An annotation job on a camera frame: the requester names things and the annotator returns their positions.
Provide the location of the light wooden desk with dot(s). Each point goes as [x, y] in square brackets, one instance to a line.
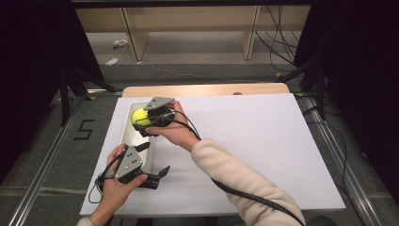
[135, 37]

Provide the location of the aluminium floor rail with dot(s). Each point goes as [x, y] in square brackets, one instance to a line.
[37, 182]
[354, 188]

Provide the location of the yellow tennis ball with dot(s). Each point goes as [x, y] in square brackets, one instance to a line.
[139, 116]

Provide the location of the white plastic storage box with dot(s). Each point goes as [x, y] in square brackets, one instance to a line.
[130, 139]

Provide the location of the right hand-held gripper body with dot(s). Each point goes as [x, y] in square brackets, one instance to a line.
[160, 103]

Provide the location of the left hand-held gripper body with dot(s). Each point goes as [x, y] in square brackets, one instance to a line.
[129, 162]

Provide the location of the white power strip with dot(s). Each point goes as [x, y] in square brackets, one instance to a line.
[120, 43]

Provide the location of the person's left hand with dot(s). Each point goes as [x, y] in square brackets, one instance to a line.
[114, 194]

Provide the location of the black curtain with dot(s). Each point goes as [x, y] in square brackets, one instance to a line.
[363, 78]
[34, 62]

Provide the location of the light wooden table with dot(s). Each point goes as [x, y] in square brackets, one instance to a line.
[204, 89]

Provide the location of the white board mat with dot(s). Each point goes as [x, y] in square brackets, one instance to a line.
[266, 141]

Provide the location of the black tripod stand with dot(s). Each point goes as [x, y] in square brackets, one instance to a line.
[64, 97]
[320, 94]

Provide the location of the person's right hand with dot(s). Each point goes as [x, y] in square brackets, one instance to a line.
[177, 132]

